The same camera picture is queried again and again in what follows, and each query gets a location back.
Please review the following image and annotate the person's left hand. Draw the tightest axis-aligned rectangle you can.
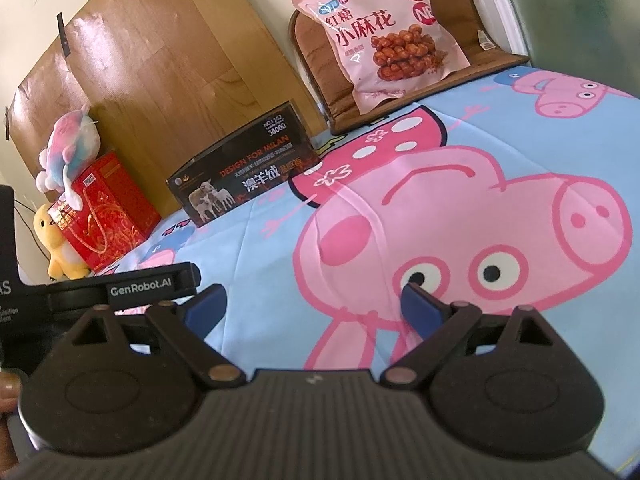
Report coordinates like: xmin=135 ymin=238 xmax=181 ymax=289
xmin=0 ymin=370 xmax=24 ymax=476

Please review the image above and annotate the yellow duck plush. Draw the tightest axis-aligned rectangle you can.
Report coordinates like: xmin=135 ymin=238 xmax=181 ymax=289
xmin=32 ymin=204 xmax=91 ymax=281

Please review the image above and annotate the red gift bag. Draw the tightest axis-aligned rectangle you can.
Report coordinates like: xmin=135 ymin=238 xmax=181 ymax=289
xmin=49 ymin=152 xmax=160 ymax=273

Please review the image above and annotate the cartoon pig bed sheet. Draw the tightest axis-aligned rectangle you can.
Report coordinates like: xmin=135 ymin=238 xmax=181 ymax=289
xmin=116 ymin=67 xmax=639 ymax=474

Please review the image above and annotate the black sheep printed box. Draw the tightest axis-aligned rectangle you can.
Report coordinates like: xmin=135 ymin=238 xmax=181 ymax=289
xmin=166 ymin=101 xmax=319 ymax=226

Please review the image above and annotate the pastel unicorn plush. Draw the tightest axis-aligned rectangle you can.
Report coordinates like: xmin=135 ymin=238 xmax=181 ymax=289
xmin=36 ymin=107 xmax=101 ymax=211

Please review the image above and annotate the wood pattern board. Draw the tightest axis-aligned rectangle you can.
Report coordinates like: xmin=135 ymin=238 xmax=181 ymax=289
xmin=8 ymin=0 xmax=326 ymax=216

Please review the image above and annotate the pink twisted dough snack bag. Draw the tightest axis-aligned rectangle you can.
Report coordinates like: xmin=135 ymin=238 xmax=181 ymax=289
xmin=292 ymin=0 xmax=470 ymax=114

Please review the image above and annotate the brown chair cushion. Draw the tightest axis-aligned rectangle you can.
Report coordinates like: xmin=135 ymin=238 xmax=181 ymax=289
xmin=290 ymin=0 xmax=528 ymax=133

